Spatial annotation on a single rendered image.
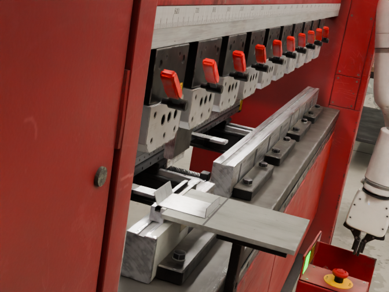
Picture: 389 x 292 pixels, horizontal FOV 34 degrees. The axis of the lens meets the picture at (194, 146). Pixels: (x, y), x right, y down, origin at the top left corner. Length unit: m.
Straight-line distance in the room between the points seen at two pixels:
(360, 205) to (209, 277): 0.50
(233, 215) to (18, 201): 1.04
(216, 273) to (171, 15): 0.57
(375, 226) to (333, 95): 1.80
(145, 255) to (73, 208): 0.91
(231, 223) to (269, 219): 0.10
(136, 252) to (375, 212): 0.67
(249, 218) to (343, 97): 2.15
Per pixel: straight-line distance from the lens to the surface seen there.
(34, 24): 0.25
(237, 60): 1.32
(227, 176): 1.73
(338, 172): 3.46
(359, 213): 1.65
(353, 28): 3.35
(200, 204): 1.31
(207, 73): 1.14
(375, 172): 1.61
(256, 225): 1.26
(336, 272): 1.63
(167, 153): 1.25
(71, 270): 0.34
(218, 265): 1.36
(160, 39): 0.96
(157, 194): 1.28
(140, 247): 1.22
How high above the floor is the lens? 1.46
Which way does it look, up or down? 15 degrees down
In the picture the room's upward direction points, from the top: 9 degrees clockwise
